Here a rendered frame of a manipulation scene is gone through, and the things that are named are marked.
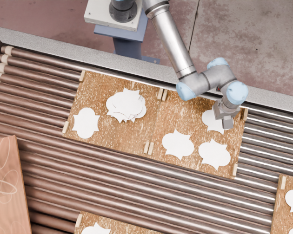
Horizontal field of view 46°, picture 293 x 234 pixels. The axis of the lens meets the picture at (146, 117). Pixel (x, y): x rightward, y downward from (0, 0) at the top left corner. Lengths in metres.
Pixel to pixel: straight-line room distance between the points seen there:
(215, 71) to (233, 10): 1.80
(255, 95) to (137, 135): 0.61
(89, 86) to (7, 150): 0.48
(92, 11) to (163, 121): 0.71
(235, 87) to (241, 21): 1.79
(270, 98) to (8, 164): 1.25
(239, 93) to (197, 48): 1.60
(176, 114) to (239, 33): 1.48
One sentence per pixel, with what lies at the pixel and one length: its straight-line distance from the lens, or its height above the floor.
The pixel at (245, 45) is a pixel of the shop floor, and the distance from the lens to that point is 2.93.
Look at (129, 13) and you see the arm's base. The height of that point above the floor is 0.96.
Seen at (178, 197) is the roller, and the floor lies 0.92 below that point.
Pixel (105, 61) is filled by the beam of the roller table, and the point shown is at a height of 0.91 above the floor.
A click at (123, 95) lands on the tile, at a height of 0.99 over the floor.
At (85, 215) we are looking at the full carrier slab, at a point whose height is 0.94.
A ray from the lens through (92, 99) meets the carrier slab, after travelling 1.68.
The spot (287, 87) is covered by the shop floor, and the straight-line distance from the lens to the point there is 2.88.
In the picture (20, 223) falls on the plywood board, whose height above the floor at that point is 1.04.
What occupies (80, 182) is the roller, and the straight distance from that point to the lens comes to 1.62.
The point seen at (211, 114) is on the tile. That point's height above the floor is 0.95.
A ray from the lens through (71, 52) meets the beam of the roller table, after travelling 1.82.
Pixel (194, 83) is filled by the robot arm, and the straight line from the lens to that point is 1.27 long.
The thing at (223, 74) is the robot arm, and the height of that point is 1.32.
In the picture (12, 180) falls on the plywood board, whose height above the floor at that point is 1.04.
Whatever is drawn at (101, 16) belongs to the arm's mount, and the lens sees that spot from 1.89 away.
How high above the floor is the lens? 2.50
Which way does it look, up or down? 74 degrees down
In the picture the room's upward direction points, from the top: 2 degrees counter-clockwise
